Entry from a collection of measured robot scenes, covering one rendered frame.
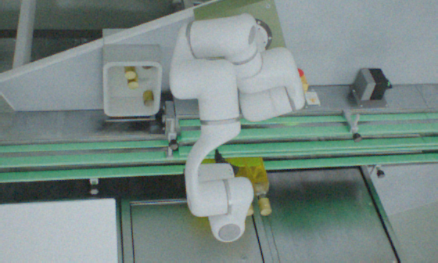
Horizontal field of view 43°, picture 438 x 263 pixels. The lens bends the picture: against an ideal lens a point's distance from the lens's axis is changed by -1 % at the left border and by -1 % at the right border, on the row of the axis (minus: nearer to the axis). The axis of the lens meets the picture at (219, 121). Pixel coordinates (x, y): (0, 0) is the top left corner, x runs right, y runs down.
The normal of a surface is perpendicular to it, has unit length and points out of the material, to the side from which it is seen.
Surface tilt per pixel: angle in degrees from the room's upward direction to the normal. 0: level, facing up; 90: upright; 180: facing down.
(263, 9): 3
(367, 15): 0
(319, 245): 91
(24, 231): 90
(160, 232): 90
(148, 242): 90
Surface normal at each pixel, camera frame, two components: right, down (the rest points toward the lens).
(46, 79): 0.16, 0.72
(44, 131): 0.13, -0.69
